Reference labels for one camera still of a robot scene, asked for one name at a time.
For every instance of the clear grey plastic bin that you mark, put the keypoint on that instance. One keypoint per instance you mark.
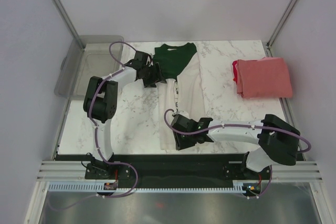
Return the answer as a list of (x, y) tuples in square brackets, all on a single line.
[(96, 56)]

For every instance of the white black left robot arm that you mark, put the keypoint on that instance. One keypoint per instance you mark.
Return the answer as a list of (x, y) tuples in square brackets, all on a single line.
[(101, 99)]

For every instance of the right aluminium frame post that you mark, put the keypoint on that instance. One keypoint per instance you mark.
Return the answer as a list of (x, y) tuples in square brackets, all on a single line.
[(286, 14)]

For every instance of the aluminium frame post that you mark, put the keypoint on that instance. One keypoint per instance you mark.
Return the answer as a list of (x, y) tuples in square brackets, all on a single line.
[(66, 19), (286, 14)]

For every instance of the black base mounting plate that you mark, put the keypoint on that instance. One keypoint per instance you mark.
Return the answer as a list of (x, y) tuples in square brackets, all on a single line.
[(190, 170)]

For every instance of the cream green raglan t-shirt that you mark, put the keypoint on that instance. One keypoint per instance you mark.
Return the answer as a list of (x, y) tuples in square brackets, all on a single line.
[(180, 67)]

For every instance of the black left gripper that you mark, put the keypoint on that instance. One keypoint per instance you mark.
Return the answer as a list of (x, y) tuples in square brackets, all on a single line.
[(159, 75)]

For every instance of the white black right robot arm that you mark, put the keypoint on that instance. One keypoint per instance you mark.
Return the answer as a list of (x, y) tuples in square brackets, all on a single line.
[(277, 141)]

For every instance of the folded pink t-shirt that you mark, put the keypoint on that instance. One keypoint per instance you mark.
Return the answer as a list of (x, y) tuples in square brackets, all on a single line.
[(264, 78)]

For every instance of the left aluminium frame post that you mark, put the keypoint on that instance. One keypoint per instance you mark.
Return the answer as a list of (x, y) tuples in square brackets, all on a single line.
[(66, 19)]

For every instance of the white slotted cable duct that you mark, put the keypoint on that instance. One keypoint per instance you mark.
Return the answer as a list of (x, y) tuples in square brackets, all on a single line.
[(101, 187)]

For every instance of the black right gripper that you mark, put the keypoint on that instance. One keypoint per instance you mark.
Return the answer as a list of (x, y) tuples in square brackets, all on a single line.
[(179, 144)]

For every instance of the folded red t-shirt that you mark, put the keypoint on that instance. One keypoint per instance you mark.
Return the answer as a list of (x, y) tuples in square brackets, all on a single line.
[(235, 71)]

